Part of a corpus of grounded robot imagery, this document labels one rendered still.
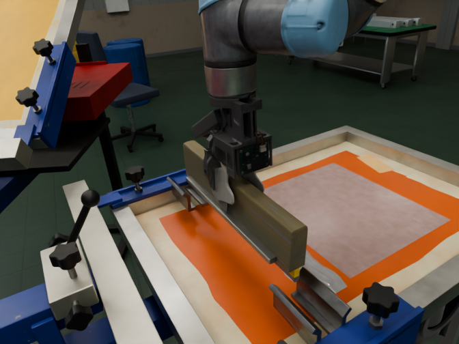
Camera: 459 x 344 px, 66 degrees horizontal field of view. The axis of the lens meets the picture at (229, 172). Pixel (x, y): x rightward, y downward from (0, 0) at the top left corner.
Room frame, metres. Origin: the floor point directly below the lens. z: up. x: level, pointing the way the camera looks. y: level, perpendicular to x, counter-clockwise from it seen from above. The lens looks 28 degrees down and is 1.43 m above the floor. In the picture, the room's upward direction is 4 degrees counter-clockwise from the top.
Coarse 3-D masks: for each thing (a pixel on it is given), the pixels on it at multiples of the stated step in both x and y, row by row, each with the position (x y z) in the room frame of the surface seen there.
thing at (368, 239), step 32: (384, 192) 0.72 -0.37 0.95; (416, 192) 0.71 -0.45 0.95; (320, 224) 0.61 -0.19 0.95; (352, 224) 0.61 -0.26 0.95; (384, 224) 0.60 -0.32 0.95; (416, 224) 0.59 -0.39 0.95; (448, 224) 0.58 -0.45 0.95; (256, 256) 0.53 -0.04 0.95; (320, 256) 0.52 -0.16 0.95; (352, 256) 0.51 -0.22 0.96; (384, 256) 0.50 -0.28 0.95; (416, 256) 0.50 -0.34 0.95; (224, 288) 0.45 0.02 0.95; (256, 288) 0.45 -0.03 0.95; (288, 288) 0.44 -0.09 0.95; (352, 288) 0.43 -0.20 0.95; (256, 320) 0.38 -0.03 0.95
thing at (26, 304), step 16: (32, 288) 0.40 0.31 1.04; (0, 304) 0.37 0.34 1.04; (16, 304) 0.37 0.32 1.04; (32, 304) 0.36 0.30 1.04; (48, 304) 0.36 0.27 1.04; (96, 304) 0.38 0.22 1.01; (0, 320) 0.34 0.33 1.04; (16, 320) 0.34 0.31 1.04; (32, 320) 0.35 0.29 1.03; (0, 336) 0.33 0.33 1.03; (16, 336) 0.33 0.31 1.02; (32, 336) 0.34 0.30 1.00
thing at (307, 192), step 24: (312, 168) 0.87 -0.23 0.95; (336, 168) 0.86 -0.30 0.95; (360, 168) 0.85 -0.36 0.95; (264, 192) 0.76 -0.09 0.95; (288, 192) 0.75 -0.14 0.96; (312, 192) 0.74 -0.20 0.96; (336, 192) 0.73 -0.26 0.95; (360, 192) 0.73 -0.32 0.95; (168, 216) 0.68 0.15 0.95; (192, 216) 0.68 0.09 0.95; (216, 216) 0.67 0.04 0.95; (312, 216) 0.64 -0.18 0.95; (192, 240) 0.59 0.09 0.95; (216, 240) 0.58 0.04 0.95; (240, 240) 0.58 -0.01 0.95
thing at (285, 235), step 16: (192, 144) 0.67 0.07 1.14; (192, 160) 0.65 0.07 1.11; (240, 176) 0.53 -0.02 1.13; (240, 192) 0.49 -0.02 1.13; (256, 192) 0.48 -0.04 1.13; (240, 208) 0.49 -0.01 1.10; (256, 208) 0.45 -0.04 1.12; (272, 208) 0.43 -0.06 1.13; (256, 224) 0.45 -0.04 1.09; (272, 224) 0.41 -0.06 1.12; (288, 224) 0.39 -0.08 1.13; (304, 224) 0.39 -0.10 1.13; (272, 240) 0.41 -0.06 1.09; (288, 240) 0.38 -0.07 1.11; (304, 240) 0.38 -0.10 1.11; (288, 256) 0.38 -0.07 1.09; (304, 256) 0.39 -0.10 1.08; (288, 272) 0.38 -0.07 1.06
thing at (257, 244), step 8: (192, 176) 0.65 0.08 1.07; (192, 184) 0.63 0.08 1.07; (200, 184) 0.62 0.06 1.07; (200, 192) 0.59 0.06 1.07; (208, 192) 0.59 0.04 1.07; (208, 200) 0.56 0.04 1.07; (216, 208) 0.54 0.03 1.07; (224, 216) 0.51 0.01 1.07; (232, 216) 0.50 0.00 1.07; (232, 224) 0.49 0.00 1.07; (240, 224) 0.48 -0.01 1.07; (240, 232) 0.46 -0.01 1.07; (248, 232) 0.46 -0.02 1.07; (248, 240) 0.44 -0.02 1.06; (256, 240) 0.44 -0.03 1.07; (256, 248) 0.42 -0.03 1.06; (264, 248) 0.42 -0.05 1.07; (264, 256) 0.40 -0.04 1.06; (272, 256) 0.40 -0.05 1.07
